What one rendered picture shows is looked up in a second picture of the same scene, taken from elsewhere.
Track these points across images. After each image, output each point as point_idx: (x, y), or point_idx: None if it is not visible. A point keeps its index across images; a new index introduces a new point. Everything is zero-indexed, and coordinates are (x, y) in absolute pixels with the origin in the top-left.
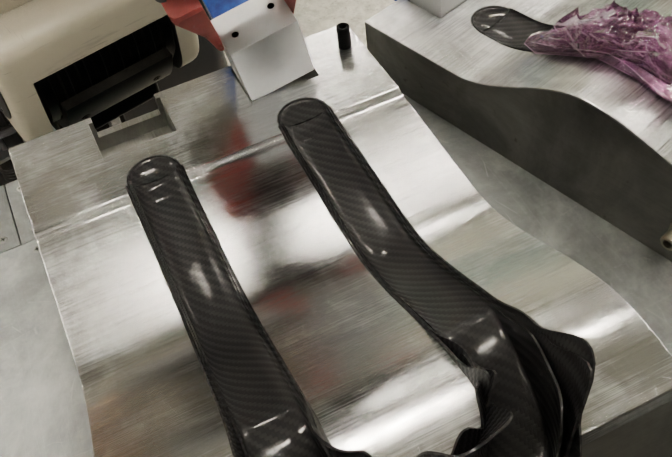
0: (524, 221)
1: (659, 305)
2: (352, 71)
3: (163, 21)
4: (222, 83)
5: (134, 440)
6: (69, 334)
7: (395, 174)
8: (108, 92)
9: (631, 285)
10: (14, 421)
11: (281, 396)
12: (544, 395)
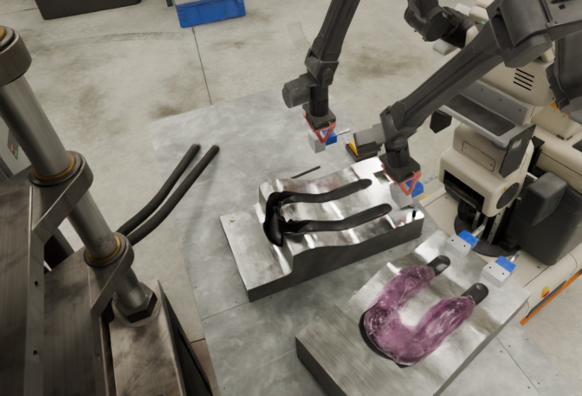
0: (375, 273)
1: (345, 299)
2: (403, 217)
3: (482, 197)
4: None
5: (296, 183)
6: (326, 175)
7: (365, 226)
8: (455, 191)
9: (352, 294)
10: None
11: (301, 201)
12: None
